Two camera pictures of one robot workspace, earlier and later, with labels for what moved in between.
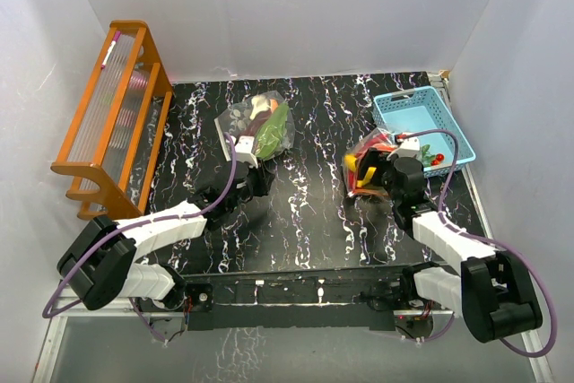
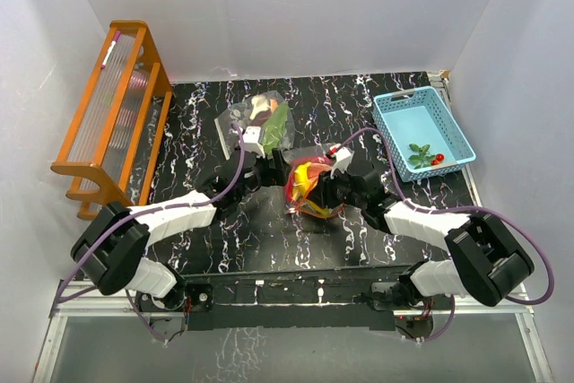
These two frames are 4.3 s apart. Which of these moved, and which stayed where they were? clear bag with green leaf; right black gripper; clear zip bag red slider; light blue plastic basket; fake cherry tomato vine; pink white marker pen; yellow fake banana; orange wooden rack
Moved: clear zip bag red slider; right black gripper; yellow fake banana
Stayed: fake cherry tomato vine; orange wooden rack; clear bag with green leaf; pink white marker pen; light blue plastic basket
